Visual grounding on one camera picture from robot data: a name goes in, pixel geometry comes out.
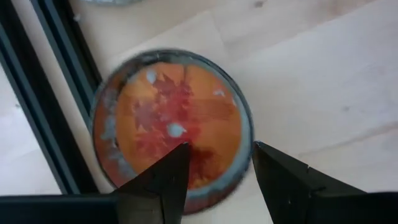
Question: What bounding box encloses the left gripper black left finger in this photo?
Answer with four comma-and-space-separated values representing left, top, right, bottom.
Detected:
113, 142, 191, 224

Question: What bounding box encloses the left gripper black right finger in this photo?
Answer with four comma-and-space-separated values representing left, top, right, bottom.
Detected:
251, 141, 367, 224

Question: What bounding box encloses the orange lid candle jar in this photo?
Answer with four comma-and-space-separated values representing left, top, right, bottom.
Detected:
90, 48, 255, 215

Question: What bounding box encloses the green plant in patterned pot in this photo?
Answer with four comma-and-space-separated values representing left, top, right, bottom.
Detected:
79, 0, 142, 7

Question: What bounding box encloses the black metal table frame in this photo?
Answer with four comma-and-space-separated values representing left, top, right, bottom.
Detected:
0, 0, 104, 196

